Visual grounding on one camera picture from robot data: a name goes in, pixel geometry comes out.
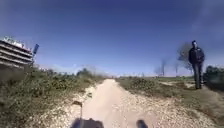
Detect green bush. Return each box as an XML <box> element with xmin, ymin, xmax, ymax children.
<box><xmin>75</xmin><ymin>67</ymin><xmax>97</xmax><ymax>80</ymax></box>

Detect pale gravel path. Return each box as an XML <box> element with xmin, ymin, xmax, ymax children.
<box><xmin>29</xmin><ymin>78</ymin><xmax>221</xmax><ymax>128</ymax></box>

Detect weedy verge with shrubs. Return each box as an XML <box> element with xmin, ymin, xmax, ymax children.
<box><xmin>114</xmin><ymin>75</ymin><xmax>224</xmax><ymax>128</ymax></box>

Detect small bare tree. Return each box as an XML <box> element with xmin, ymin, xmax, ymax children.
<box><xmin>159</xmin><ymin>58</ymin><xmax>168</xmax><ymax>77</ymax></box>

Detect blue sign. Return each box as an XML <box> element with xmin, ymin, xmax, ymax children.
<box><xmin>31</xmin><ymin>43</ymin><xmax>41</xmax><ymax>56</ymax></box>

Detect person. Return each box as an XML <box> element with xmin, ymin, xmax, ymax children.
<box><xmin>187</xmin><ymin>39</ymin><xmax>206</xmax><ymax>90</ymax></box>

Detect grassy verge with low bushes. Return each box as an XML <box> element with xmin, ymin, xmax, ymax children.
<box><xmin>0</xmin><ymin>64</ymin><xmax>106</xmax><ymax>128</ymax></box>

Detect building with long balconies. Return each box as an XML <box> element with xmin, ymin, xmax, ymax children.
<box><xmin>0</xmin><ymin>35</ymin><xmax>35</xmax><ymax>70</ymax></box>

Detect dark hedge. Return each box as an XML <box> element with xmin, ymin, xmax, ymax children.
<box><xmin>203</xmin><ymin>65</ymin><xmax>224</xmax><ymax>93</ymax></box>

